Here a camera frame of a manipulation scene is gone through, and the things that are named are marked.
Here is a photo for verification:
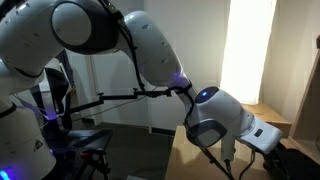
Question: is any light wooden shelf unit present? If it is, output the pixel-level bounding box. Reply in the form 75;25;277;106
289;36;320;164

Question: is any low wooden box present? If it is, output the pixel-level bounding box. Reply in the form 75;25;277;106
241;101;293;139

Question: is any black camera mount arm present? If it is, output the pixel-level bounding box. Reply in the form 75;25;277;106
48;87;173;141

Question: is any white grey wrist camera box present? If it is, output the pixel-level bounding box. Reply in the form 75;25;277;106
239;114;284;155

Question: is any black folding workbench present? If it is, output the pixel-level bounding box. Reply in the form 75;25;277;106
43;129;114;180

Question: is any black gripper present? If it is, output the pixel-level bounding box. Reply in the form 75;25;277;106
263;146;293;180

